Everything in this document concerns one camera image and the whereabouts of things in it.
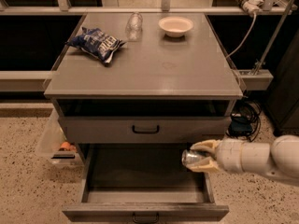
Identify grey drawer cabinet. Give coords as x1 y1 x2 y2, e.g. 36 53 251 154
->
43 11 244 224

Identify white power strip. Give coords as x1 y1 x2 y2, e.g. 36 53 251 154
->
235 0 263 16

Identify clear plastic bottle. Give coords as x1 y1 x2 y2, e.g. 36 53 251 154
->
125 12 143 41

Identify metal diagonal rod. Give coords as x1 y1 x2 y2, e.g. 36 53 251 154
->
249 0 295 76

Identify silver blue redbull can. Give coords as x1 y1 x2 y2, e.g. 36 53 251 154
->
181 149 207 167

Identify closed grey upper drawer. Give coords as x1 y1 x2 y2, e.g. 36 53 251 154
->
59 117 231 144

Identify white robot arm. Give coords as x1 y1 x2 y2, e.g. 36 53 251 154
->
181 135 299 186

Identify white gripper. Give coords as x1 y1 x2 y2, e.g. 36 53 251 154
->
187 139 243 174

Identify blue chip bag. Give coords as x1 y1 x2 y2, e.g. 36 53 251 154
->
66 27 125 64

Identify clear plastic storage bin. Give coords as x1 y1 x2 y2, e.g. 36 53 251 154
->
36 110 83 167

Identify dark cabinet at right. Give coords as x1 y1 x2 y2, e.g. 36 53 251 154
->
264 31 299 136

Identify orange object in bin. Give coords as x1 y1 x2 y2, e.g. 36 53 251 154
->
59 142 77 152

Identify white bowl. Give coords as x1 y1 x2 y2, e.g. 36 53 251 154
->
158 16 193 38

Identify open grey lower drawer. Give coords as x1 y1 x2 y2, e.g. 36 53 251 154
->
63 144 229 224

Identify black cable bundle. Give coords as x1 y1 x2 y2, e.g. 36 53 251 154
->
225 99 262 143

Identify white power cable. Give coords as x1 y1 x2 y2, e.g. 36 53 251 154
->
225 10 258 60

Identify blue box on floor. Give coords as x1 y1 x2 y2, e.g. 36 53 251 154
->
228 117 253 136

